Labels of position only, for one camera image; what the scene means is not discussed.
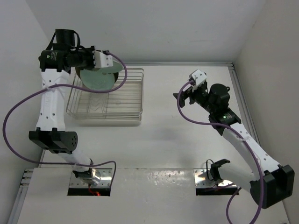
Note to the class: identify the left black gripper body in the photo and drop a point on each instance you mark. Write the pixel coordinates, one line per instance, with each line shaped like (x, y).
(83, 57)

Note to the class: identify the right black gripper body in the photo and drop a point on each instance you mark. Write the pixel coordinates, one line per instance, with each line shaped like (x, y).
(200, 96)

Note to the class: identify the brown ceramic plate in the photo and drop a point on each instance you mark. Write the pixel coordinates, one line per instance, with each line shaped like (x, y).
(115, 78)

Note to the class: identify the green flower plate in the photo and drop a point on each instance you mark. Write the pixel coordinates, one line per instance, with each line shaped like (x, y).
(98, 79)
(116, 67)

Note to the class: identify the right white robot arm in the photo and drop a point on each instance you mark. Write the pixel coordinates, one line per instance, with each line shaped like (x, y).
(268, 181)

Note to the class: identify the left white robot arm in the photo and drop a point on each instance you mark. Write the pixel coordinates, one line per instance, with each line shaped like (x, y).
(50, 133)

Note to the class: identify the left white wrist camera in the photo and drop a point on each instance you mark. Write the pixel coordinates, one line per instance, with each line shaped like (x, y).
(102, 60)

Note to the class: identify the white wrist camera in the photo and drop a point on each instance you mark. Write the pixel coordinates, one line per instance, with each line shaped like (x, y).
(197, 78)
(102, 60)

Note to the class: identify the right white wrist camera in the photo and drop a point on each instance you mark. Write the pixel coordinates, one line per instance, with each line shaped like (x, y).
(197, 78)

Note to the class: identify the aluminium frame rail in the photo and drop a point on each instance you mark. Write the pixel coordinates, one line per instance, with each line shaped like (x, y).
(242, 104)

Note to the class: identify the wire dish rack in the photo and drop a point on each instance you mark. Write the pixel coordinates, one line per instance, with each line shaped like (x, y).
(122, 107)

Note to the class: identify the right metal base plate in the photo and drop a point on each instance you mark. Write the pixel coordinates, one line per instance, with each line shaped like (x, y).
(203, 179)

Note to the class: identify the metal base plate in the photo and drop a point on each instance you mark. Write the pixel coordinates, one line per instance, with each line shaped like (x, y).
(102, 178)
(203, 179)

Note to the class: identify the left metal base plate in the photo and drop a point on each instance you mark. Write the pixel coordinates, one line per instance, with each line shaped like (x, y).
(102, 178)

